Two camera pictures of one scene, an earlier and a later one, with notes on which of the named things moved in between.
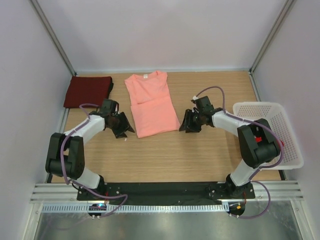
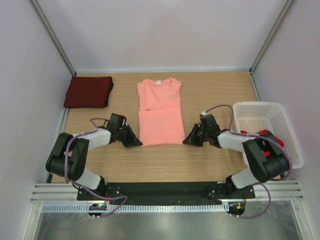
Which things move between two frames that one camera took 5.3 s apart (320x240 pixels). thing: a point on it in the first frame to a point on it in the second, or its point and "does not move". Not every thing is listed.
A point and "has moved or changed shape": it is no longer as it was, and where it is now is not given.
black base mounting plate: (120, 193) does not move
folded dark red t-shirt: (87, 90) does not move
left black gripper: (125, 126) to (133, 140)
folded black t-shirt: (111, 87) does not move
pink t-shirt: (151, 104) has moved or changed shape
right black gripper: (187, 124) to (191, 139)
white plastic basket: (274, 115) does not move
